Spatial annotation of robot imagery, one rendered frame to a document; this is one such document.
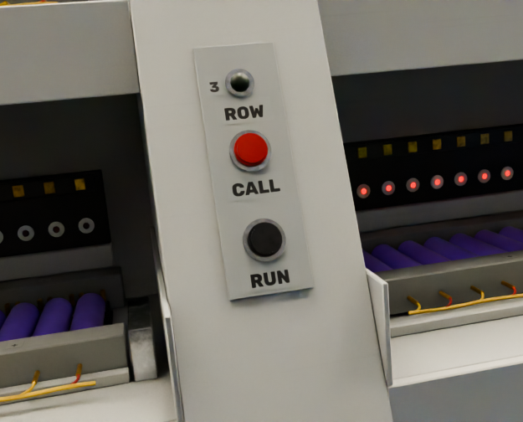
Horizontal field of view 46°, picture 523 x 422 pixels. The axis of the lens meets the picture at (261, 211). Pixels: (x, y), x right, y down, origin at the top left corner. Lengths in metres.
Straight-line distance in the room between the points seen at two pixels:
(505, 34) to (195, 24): 0.17
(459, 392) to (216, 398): 0.12
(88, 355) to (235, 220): 0.10
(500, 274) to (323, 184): 0.15
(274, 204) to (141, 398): 0.11
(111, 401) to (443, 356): 0.16
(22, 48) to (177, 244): 0.12
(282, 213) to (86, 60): 0.12
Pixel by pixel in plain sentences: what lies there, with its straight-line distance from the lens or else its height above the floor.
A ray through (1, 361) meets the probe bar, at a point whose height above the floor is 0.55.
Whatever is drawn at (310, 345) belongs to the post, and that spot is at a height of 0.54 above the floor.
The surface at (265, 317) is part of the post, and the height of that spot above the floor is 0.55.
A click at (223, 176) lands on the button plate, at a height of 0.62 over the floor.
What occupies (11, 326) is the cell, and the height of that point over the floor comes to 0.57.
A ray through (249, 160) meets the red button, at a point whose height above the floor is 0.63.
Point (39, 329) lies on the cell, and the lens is 0.37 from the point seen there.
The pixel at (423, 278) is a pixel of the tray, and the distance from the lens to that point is 0.38.
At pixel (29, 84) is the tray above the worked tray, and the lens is 0.32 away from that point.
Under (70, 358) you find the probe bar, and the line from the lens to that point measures 0.33.
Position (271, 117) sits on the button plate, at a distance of 0.30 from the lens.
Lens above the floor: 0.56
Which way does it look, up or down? 9 degrees up
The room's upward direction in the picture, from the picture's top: 9 degrees counter-clockwise
